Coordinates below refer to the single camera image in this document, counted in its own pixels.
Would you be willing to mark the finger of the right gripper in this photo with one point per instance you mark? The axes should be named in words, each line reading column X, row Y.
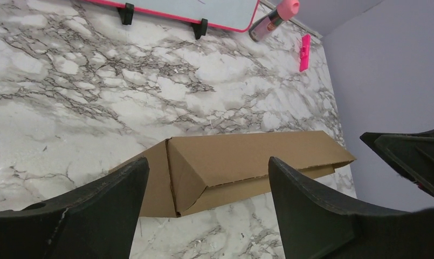
column 410, row 155

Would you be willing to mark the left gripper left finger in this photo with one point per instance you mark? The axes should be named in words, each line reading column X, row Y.
column 96, row 220

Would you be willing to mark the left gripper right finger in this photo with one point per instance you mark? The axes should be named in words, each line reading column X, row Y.
column 316, row 221

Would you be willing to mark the brown cardboard box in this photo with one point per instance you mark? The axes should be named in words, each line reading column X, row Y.
column 192, row 174

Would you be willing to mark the pink marker pen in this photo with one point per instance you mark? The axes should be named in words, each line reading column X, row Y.
column 304, row 52

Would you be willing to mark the pink-capped spray bottle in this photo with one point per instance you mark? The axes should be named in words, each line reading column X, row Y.
column 263, row 27

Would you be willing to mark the left black whiteboard stand clip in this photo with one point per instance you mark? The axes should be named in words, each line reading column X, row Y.
column 126, row 13

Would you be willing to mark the black whiteboard stand clip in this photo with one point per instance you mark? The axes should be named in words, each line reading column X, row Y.
column 126, row 13
column 200, row 28

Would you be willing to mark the right black whiteboard stand clip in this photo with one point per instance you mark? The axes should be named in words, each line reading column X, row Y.
column 200, row 28

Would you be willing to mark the pink-framed whiteboard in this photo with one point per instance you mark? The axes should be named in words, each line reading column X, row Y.
column 233, row 15

